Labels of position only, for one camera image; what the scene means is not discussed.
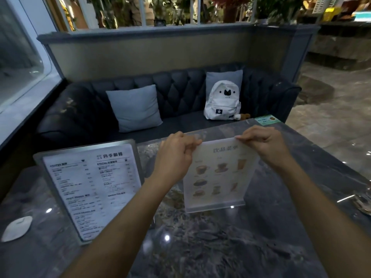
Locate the small grey cushion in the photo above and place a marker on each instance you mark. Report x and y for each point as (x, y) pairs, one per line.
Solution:
(223, 76)

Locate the white cat print backpack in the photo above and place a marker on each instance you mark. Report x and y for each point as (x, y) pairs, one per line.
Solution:
(221, 102)

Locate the person's right thumb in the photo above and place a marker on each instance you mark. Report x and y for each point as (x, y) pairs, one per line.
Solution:
(245, 141)

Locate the green table card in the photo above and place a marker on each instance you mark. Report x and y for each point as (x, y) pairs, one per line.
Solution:
(267, 120)

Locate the brown plush toy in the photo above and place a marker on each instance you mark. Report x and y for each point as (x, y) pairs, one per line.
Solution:
(243, 116)

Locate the person's right forearm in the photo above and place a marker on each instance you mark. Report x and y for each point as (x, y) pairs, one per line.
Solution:
(324, 222)

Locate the drink picture menu sheet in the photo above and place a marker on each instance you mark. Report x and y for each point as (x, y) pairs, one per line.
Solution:
(220, 176)

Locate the silver spoon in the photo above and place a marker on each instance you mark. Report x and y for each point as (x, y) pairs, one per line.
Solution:
(346, 198)

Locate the white oval coaster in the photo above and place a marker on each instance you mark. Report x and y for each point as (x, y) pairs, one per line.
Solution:
(16, 228)

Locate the green potted plants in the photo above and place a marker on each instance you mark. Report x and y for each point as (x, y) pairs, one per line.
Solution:
(179, 10)

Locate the silver framed text menu board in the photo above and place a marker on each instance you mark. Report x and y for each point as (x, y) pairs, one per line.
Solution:
(92, 188)

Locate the glass saucer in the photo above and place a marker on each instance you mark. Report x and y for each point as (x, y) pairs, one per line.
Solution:
(363, 201)

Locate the dark tufted leather sofa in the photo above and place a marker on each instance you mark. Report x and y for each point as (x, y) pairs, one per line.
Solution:
(179, 89)

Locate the person's left thumb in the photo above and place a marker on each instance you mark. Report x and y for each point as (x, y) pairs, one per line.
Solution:
(193, 147)

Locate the large grey cushion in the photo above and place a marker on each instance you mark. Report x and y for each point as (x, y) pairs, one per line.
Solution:
(134, 108)

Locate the person's left hand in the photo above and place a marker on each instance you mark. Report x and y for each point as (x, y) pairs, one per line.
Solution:
(171, 159)

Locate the yellow box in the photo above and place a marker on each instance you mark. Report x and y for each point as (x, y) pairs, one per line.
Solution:
(332, 14)

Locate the clear acrylic menu stand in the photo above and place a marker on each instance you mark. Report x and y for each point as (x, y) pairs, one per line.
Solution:
(216, 207)

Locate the person's left forearm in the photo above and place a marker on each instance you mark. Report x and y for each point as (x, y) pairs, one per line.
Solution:
(124, 228)

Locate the person's right hand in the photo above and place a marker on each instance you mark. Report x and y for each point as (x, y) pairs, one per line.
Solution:
(268, 146)

